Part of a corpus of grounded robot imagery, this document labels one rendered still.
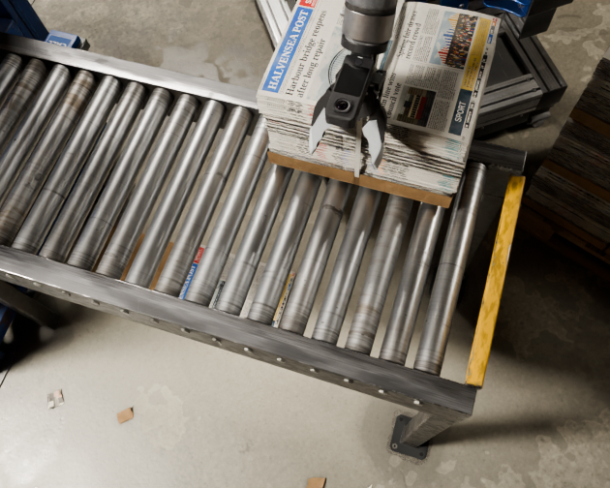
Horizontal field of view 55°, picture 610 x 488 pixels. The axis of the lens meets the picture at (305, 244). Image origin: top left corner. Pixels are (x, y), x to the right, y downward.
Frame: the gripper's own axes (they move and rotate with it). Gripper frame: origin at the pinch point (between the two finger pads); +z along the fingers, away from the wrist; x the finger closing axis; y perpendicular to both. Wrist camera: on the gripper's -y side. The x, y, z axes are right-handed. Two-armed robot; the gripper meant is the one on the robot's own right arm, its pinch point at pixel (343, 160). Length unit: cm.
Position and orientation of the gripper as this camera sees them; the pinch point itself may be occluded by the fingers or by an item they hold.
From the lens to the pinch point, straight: 99.8
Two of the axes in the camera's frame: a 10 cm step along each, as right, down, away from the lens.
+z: -1.0, 7.8, 6.2
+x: -9.5, -2.6, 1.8
